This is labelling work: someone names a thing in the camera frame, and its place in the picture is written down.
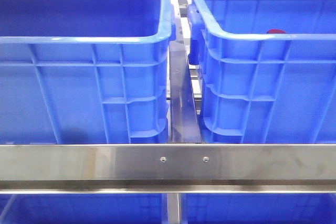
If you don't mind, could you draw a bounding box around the red push button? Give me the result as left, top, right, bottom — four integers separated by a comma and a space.
267, 28, 286, 34

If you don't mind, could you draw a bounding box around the blue bin with mixed buttons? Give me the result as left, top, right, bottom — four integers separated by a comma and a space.
1, 0, 176, 144

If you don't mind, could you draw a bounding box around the blue bin at right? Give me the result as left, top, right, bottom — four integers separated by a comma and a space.
188, 0, 335, 144

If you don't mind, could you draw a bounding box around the lower right blue bin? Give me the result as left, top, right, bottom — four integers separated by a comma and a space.
182, 193, 335, 223

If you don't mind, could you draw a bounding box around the lower left blue bin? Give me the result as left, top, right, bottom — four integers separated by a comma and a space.
1, 194, 168, 223

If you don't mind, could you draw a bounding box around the steel divider rail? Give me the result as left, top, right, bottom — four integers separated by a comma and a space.
169, 14, 202, 144

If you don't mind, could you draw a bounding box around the stainless steel front rail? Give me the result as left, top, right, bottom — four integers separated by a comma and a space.
1, 144, 335, 194

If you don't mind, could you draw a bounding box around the steel vertical post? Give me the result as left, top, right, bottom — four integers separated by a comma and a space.
162, 193, 187, 224

